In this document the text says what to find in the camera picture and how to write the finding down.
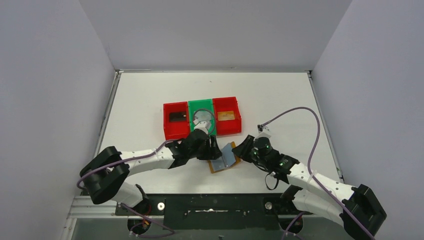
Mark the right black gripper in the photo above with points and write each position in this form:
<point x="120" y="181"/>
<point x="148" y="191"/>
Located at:
<point x="244" y="149"/>

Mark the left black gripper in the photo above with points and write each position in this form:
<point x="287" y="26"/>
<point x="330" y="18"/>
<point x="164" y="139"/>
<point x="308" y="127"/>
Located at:
<point x="206" y="148"/>

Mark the yellow leather card holder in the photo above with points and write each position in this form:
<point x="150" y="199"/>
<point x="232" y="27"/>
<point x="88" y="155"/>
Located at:
<point x="226" y="161"/>

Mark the grey VIP credit card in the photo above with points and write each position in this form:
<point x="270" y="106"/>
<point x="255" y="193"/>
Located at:
<point x="217" y="165"/>

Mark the red bin with gold card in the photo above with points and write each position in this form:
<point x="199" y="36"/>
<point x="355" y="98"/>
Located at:
<point x="227" y="127"/>

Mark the green plastic bin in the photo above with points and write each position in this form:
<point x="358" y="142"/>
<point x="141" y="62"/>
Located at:
<point x="202" y="105"/>

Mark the red bin with black card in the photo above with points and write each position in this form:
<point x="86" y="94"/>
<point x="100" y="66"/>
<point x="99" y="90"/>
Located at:
<point x="177" y="130"/>

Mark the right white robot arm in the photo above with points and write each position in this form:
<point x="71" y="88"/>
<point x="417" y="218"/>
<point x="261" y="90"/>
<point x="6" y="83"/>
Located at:
<point x="355" y="208"/>

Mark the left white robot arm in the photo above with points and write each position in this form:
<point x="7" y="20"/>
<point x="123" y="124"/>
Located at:
<point x="105" y="176"/>

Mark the gold card in bin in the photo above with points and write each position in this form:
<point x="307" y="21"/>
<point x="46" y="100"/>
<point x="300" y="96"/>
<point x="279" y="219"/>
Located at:
<point x="226" y="115"/>

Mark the silver card in bin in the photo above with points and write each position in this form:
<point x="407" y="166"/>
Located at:
<point x="203" y="116"/>

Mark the black card in bin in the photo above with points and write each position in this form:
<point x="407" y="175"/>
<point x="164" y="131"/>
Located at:
<point x="180" y="116"/>

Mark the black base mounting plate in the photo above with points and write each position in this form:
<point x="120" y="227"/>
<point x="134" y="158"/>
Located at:
<point x="222" y="221"/>

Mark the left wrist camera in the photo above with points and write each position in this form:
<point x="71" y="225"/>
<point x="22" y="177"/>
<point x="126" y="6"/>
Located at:
<point x="204" y="126"/>

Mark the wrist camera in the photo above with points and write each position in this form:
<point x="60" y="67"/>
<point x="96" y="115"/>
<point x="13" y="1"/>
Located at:
<point x="204" y="126"/>
<point x="263" y="131"/>

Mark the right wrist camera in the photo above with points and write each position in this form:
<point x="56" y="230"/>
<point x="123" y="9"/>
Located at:
<point x="263" y="131"/>

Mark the aluminium frame rail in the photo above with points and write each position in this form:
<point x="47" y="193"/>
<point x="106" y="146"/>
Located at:
<point x="161" y="204"/>

